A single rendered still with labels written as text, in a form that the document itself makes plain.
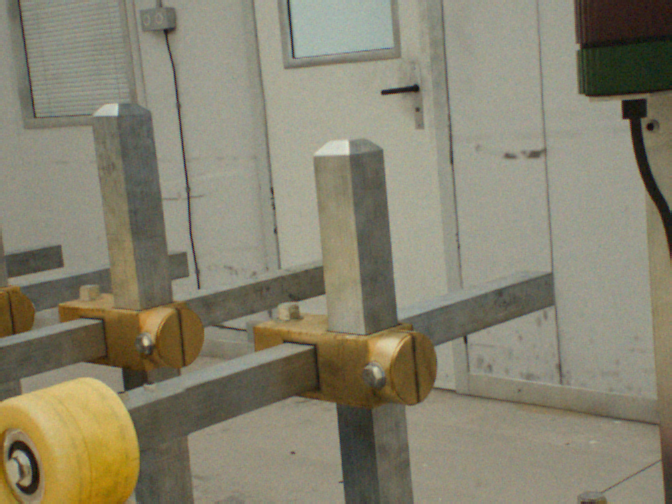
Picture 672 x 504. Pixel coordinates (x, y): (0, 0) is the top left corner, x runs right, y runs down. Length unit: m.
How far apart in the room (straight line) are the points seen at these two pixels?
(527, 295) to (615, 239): 2.80
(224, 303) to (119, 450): 0.42
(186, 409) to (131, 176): 0.28
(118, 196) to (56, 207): 4.95
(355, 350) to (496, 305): 0.22
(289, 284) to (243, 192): 3.73
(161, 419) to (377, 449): 0.16
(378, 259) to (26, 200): 5.37
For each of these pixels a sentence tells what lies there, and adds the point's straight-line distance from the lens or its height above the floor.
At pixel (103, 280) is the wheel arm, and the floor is 0.95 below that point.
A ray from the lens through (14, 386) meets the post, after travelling 1.26.
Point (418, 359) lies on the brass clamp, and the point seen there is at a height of 0.95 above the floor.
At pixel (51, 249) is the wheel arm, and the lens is 1.61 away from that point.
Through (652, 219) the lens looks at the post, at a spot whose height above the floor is 1.05.
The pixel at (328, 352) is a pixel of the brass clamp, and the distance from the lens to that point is 0.85.
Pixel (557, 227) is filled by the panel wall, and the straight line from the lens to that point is 3.95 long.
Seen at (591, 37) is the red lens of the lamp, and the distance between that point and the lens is 0.63.
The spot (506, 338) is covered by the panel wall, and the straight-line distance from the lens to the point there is 4.14.
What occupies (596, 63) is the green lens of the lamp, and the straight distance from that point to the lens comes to 0.63.
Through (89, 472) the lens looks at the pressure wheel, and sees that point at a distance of 0.72.
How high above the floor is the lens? 1.15
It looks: 8 degrees down
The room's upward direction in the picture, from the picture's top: 5 degrees counter-clockwise
